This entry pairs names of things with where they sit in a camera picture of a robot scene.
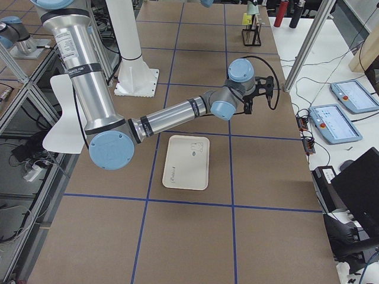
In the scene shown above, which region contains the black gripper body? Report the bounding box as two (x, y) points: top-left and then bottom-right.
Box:
(244, 76), (274, 102)

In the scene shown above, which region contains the green plastic cup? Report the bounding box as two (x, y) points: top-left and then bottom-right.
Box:
(246, 0), (259, 15)

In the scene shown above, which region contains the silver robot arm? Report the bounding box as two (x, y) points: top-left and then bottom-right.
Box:
(34, 1), (279, 170)
(200, 0), (214, 8)

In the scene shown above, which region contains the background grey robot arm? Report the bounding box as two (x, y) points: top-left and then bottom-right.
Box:
(1, 16), (50, 59)

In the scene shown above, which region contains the yellow plastic cup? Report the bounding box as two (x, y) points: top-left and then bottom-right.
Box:
(242, 13), (253, 26)

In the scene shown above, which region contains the beige rabbit tray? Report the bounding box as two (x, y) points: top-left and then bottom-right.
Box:
(162, 135), (210, 191)

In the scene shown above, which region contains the near blue teach pendant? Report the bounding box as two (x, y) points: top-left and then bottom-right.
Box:
(309, 104), (362, 144)

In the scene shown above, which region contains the blue teach pendant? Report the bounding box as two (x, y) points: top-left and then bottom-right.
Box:
(330, 79), (378, 114)
(309, 104), (362, 144)

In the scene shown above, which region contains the red bottle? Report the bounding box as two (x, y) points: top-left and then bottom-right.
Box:
(274, 0), (289, 27)

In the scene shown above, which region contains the black bottle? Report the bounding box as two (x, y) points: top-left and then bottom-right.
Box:
(289, 0), (306, 28)

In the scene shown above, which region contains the far blue teach pendant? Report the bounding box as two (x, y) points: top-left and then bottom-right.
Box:
(330, 79), (378, 114)

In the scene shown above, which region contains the black computer box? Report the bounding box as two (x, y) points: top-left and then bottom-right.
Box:
(311, 166), (346, 212)

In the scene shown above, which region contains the white chair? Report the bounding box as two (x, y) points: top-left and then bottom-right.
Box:
(43, 74), (86, 154)

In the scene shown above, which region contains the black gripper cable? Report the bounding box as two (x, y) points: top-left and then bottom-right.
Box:
(242, 55), (281, 111)

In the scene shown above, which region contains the black wire cup rack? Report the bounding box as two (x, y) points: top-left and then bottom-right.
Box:
(242, 14), (262, 47)

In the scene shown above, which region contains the grey aluminium frame post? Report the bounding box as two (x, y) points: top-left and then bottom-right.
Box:
(284, 0), (336, 93)

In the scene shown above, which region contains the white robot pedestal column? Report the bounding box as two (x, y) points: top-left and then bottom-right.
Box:
(106, 0), (159, 98)

